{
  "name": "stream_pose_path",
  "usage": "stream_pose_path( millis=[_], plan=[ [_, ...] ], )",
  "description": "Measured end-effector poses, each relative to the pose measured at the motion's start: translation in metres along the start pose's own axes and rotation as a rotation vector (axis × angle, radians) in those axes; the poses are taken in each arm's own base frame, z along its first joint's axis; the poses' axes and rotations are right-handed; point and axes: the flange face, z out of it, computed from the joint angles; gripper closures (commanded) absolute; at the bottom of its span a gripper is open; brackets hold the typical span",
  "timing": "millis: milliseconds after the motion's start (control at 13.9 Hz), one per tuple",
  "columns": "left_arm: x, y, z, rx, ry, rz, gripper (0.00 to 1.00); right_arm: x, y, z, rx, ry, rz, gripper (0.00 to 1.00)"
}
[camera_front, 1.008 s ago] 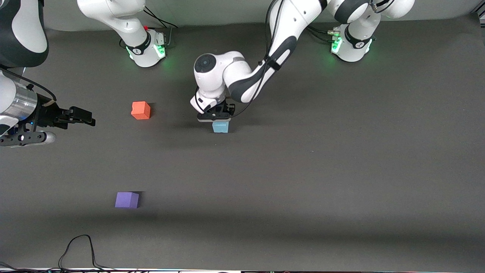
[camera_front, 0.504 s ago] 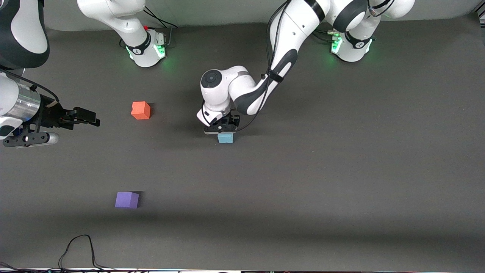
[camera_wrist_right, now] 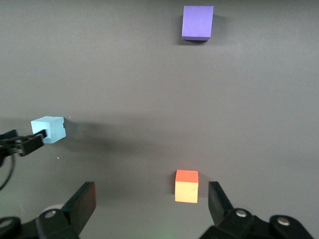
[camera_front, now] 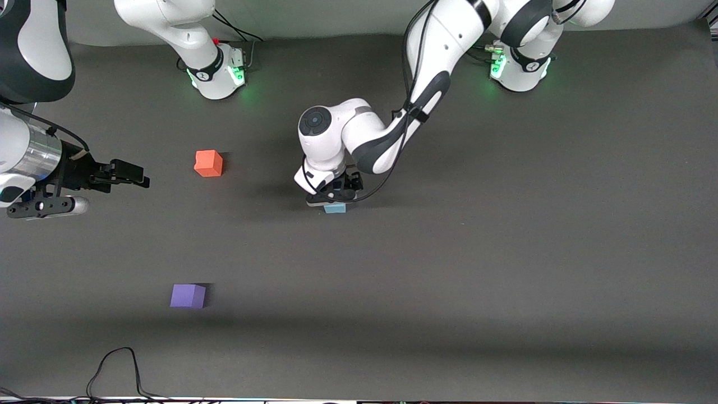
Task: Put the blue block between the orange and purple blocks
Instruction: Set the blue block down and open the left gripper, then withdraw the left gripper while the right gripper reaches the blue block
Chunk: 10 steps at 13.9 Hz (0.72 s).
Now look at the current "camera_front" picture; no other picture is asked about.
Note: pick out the dark grey table mat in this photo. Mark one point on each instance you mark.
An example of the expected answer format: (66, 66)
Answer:
(449, 269)

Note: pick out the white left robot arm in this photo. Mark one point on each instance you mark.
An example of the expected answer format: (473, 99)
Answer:
(426, 62)

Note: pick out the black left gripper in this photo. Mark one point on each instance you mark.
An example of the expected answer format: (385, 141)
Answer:
(351, 182)

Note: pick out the purple foam block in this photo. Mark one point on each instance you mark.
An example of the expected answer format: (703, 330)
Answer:
(187, 296)

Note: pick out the light blue foam block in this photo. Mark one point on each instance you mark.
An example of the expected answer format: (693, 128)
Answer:
(335, 209)

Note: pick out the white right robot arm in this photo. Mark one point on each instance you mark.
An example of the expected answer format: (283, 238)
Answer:
(216, 76)

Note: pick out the orange foam block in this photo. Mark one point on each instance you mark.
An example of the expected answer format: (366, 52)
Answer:
(208, 163)

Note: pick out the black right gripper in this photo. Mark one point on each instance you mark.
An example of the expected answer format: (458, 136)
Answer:
(74, 168)

